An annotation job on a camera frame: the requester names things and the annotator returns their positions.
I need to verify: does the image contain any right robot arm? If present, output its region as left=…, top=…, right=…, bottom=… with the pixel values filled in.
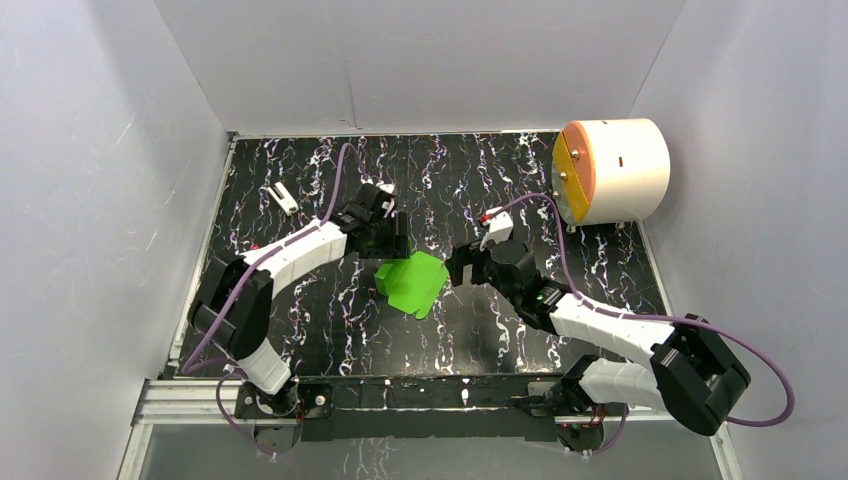
left=446, top=239, right=751, bottom=436

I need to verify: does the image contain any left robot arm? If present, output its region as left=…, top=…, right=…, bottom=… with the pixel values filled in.
left=182, top=183, right=411, bottom=416

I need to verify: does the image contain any small white plastic clip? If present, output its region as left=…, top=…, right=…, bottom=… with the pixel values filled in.
left=268, top=182, right=299, bottom=215

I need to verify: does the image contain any white cylinder with coloured face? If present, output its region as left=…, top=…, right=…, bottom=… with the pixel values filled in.
left=551, top=118, right=670, bottom=226

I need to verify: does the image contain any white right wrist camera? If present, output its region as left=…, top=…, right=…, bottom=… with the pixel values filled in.
left=479, top=207, right=513, bottom=251

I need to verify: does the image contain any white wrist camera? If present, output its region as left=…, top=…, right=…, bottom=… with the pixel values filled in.
left=377, top=184, right=396, bottom=218
left=479, top=207, right=513, bottom=251

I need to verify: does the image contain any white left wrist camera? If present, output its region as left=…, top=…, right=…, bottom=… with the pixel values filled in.
left=377, top=184, right=396, bottom=218

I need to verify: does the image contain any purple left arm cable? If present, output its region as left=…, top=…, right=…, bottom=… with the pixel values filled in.
left=180, top=142, right=372, bottom=458

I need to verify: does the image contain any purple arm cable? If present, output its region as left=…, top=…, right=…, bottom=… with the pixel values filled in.
left=180, top=142, right=372, bottom=458
left=493, top=192, right=796, bottom=458

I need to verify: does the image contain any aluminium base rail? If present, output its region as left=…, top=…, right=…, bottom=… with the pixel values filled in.
left=131, top=374, right=729, bottom=427

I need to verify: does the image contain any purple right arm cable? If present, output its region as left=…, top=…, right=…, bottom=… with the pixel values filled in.
left=493, top=192, right=796, bottom=458

